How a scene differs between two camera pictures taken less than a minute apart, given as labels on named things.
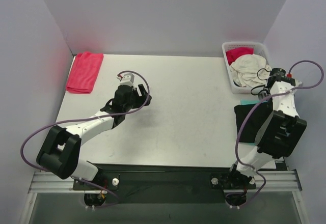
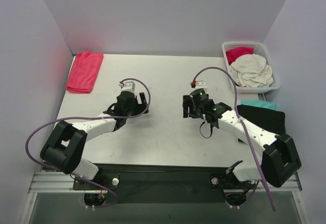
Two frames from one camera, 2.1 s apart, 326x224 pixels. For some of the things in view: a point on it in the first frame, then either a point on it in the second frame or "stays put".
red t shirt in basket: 233,54 stays put
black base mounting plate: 164,183 stays put
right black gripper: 277,72 -> 187,106
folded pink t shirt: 83,72 stays put
